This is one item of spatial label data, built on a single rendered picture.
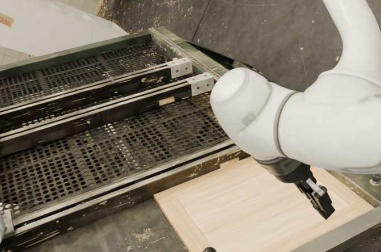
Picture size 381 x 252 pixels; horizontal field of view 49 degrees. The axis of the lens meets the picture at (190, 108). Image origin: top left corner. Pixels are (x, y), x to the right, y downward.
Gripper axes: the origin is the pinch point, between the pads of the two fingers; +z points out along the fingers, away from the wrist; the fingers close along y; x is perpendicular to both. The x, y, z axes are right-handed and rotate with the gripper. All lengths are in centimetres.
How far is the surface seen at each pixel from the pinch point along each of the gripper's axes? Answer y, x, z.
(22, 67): -196, -49, 0
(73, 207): -60, -51, -2
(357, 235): -9.1, 4.5, 37.8
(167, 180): -58, -25, 16
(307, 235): -17.3, -5.4, 33.3
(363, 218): -12.5, 9.7, 40.2
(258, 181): -45, -3, 34
